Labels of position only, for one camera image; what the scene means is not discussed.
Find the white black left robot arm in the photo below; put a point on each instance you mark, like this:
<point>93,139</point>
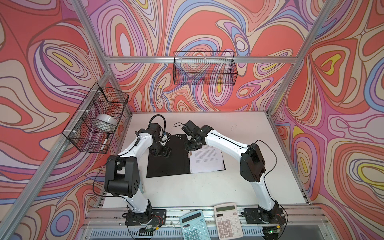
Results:
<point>122,177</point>

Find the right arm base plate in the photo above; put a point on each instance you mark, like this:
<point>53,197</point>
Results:
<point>258,216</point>

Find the white tape roll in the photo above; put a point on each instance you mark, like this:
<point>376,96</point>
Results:
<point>107,119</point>

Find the black wire basket left wall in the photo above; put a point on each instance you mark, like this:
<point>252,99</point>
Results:
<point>84,131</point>

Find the pink white calculator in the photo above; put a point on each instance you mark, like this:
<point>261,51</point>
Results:
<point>228,221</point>

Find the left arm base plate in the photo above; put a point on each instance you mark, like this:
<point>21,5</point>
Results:
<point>153,218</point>

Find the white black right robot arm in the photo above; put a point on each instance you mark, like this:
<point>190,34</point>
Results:
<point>252,166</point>

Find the black wire basket wall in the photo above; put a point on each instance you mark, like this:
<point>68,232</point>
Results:
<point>204,68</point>
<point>84,131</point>

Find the black wire basket back wall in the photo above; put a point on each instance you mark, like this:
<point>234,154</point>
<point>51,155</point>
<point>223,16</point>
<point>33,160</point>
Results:
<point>204,68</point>

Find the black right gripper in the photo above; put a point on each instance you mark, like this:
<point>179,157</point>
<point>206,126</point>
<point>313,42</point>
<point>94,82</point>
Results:
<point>188,148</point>

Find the blue folder with black inside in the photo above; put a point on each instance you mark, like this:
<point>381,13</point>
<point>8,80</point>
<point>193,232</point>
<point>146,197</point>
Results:
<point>177,163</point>

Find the black marker pen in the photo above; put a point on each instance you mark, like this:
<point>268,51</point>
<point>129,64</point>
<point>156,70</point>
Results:
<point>104,143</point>

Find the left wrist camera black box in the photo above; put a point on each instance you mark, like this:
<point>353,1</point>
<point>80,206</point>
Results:
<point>159,132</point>

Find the teal calculator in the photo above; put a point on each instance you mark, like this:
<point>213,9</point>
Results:
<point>194,226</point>

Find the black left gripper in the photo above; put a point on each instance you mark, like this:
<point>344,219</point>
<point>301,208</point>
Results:
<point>165,152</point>

